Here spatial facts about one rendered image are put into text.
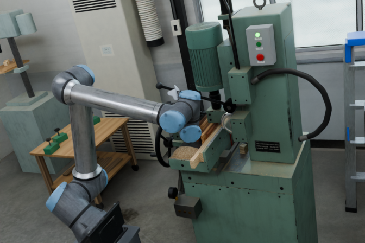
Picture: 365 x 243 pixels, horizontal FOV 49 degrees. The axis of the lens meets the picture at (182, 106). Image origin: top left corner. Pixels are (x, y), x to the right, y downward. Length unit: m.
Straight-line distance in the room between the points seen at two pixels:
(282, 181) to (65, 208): 1.03
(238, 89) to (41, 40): 2.96
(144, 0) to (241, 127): 1.83
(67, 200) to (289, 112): 1.13
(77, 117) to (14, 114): 2.17
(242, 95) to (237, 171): 0.40
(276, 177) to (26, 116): 2.69
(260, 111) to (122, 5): 1.83
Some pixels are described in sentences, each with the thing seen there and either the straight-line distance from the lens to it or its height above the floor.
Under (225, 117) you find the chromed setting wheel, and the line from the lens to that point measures 1.90.
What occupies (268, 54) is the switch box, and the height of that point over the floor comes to 1.37.
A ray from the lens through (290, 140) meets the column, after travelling 1.89.
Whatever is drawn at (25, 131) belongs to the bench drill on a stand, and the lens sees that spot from 4.10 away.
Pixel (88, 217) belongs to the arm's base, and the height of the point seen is 0.74.
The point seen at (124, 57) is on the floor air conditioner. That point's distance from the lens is 3.47.
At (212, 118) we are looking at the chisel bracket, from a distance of 2.06.
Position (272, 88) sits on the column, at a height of 1.19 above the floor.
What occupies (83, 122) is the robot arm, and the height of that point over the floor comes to 1.16.
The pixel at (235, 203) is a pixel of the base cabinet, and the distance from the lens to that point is 2.06.
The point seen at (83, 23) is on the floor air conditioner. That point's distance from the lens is 3.59.
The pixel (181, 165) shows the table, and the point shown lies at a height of 0.87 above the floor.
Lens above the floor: 1.86
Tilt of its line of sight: 22 degrees down
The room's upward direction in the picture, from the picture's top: 12 degrees counter-clockwise
